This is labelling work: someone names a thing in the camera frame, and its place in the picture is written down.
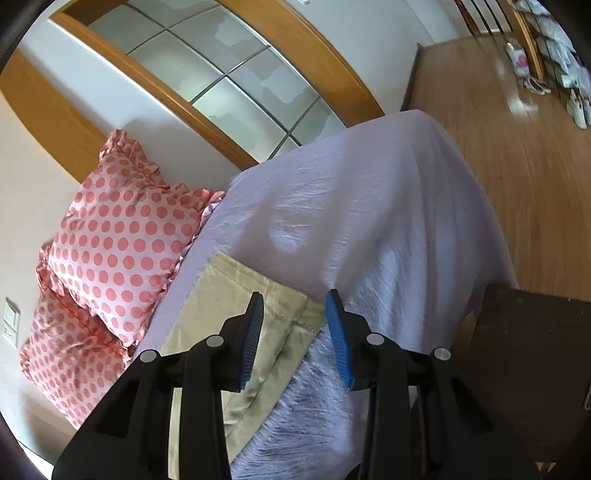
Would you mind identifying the khaki pants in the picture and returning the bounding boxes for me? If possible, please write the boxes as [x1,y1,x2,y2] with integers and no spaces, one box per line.
[160,251,325,479]

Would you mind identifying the pink polka dot pillow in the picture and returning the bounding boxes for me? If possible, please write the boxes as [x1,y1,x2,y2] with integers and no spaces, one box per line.
[47,130,224,349]
[20,243,130,429]

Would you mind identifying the dark wooden nightstand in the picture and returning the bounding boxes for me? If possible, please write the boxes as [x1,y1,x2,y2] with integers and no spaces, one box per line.
[459,285,590,463]

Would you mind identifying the lavender bed sheet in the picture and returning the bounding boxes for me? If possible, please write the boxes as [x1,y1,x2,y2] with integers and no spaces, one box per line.
[133,108,518,480]

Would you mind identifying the white shoes on floor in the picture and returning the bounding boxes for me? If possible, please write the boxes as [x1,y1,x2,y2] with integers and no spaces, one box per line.
[567,89,590,129]

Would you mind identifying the white wall switch plate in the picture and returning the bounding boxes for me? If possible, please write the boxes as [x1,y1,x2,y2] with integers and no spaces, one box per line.
[1,298,21,348]

